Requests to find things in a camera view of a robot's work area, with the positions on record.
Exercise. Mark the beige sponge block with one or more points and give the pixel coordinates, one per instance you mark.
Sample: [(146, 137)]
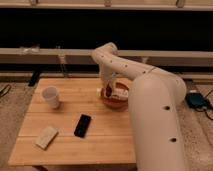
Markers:
[(46, 136)]

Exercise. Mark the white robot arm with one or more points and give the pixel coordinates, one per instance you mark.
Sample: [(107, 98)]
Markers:
[(152, 103)]

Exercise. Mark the white plastic cup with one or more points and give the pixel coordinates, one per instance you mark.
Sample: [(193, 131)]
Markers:
[(50, 95)]

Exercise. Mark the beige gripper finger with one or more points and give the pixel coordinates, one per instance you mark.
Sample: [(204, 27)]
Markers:
[(100, 92)]

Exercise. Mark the orange ceramic bowl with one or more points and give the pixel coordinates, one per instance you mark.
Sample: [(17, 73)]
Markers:
[(110, 102)]

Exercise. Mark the black smartphone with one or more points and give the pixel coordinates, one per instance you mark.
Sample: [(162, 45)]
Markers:
[(82, 126)]

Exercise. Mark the red pepper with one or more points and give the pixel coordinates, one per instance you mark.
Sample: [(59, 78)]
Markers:
[(108, 91)]

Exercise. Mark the blue box on floor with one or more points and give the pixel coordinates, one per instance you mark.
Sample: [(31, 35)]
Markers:
[(196, 100)]

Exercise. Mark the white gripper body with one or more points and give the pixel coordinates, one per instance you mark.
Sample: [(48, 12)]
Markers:
[(108, 76)]

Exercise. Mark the wooden table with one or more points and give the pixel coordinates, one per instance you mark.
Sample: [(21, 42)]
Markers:
[(108, 139)]

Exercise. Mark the white cloth in bowl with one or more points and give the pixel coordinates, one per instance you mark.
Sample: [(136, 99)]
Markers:
[(120, 94)]

